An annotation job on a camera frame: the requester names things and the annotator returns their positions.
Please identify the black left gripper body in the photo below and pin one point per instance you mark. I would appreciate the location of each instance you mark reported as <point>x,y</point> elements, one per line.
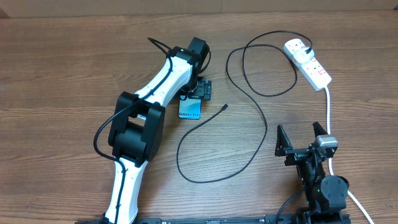
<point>202,90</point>

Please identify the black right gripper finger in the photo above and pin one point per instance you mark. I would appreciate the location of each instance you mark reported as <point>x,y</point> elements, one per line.
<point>283,145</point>
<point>318,129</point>

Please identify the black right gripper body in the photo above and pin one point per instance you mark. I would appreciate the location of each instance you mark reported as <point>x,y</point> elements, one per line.
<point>295,157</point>

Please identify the blue Samsung Galaxy smartphone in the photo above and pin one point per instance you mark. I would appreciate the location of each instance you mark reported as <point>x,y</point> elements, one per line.
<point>189,109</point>

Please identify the white power strip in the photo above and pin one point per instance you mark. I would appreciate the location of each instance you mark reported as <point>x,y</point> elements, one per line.
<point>312,70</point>

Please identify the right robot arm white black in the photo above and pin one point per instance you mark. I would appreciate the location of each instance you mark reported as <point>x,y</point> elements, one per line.
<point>325,194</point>

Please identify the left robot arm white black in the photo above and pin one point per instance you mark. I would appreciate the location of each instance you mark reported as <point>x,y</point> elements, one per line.
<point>137,125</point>

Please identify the white USB charger plug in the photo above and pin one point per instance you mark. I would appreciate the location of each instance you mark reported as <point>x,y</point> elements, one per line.
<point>303,55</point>

